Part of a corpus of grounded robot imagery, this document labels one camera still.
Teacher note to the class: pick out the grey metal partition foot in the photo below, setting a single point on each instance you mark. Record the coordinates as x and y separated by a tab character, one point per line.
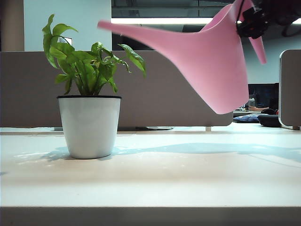
157	128

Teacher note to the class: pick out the pink plastic watering can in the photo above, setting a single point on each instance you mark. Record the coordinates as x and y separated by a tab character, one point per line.
211	70

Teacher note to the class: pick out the long brown desk partition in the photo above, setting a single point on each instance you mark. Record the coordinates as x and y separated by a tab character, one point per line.
28	89

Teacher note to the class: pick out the brown partition with white edge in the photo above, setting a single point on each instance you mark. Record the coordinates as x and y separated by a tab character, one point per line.
291	89

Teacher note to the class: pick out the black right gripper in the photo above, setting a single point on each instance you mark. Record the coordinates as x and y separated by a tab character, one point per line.
277	7

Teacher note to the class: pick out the blue patterned cloth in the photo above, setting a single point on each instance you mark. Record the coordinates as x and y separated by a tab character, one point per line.
244	118

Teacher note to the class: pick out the black computer monitor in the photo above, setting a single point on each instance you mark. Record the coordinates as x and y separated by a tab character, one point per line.
265	91

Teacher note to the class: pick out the black round cushion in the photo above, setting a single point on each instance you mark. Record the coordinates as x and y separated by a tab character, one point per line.
268	120

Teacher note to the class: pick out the white plant pot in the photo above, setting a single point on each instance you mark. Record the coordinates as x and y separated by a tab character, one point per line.
89	127

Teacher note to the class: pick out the background person's forearm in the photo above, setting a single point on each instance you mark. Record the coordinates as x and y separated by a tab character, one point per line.
256	108

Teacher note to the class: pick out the white ceiling light strip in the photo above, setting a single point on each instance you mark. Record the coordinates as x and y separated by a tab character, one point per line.
164	21

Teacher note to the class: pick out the green leafy plant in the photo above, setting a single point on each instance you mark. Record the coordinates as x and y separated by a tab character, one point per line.
89	70

